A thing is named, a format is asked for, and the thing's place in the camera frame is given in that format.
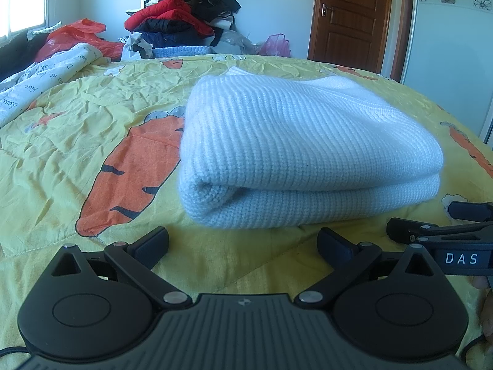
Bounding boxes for flower-print wardrobe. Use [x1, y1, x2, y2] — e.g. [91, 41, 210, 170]
[401, 0, 493, 151]

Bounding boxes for red jacket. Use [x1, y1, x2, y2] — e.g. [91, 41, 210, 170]
[124, 0, 214, 37]

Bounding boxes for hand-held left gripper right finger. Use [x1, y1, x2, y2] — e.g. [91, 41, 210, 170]
[294, 227, 449, 310]

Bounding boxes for navy garment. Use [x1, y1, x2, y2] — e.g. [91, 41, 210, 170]
[141, 31, 216, 49]

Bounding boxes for black padded garment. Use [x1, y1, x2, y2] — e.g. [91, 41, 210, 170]
[136, 18, 193, 35]

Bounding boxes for person's right hand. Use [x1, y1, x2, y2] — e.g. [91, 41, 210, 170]
[473, 277, 493, 342]

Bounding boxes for light blue knit garment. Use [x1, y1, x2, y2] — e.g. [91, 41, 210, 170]
[152, 45, 210, 58]

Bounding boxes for white and black bag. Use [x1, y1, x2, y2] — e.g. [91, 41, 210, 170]
[121, 35, 155, 61]

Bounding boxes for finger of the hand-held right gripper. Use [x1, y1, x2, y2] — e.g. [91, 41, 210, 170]
[386, 218, 493, 245]
[449, 201, 493, 222]

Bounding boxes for clear plastic bag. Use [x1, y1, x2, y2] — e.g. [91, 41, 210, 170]
[219, 29, 259, 55]

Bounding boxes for white knit sweater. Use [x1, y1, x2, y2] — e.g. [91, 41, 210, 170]
[179, 67, 445, 229]

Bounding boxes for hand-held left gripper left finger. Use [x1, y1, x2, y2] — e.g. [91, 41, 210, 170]
[42, 227, 192, 310]

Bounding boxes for yellow carrot-print bed sheet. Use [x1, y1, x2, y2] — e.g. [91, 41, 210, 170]
[0, 52, 493, 370]

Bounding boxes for white printed blanket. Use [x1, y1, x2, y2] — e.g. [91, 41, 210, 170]
[0, 42, 105, 129]

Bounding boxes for brown wooden door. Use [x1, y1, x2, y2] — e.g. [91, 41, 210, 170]
[310, 0, 393, 74]

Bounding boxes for dark cloth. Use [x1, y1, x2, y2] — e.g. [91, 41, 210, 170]
[0, 31, 51, 82]

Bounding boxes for orange plastic bag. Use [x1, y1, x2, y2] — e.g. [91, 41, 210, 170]
[35, 18, 126, 62]

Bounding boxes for pink plastic bag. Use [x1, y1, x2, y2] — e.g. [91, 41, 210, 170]
[257, 34, 290, 58]

